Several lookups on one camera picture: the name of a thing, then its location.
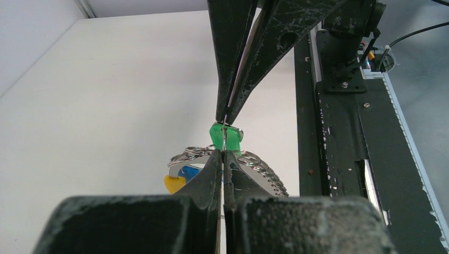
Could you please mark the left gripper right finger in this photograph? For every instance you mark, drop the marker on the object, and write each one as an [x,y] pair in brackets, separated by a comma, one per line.
[257,222]

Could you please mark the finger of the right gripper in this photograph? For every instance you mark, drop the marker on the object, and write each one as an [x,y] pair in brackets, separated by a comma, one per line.
[278,28]
[230,26]

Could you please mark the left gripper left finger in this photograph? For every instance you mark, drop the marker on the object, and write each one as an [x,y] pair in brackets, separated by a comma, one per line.
[187,221]

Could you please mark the yellow key tag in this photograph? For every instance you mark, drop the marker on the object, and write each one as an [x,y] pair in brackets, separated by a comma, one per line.
[173,185]

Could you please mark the blue key tag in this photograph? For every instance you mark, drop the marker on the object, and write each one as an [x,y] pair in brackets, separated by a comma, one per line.
[189,172]

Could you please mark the metal chain keyring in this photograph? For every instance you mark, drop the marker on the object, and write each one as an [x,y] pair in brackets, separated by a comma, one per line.
[249,162]

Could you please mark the green tagged key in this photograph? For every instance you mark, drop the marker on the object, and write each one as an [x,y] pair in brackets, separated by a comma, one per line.
[226,136]

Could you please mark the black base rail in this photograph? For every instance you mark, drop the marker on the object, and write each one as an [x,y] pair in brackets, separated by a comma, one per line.
[354,140]

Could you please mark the left aluminium frame post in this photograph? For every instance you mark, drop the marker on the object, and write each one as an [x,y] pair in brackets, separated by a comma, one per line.
[86,8]

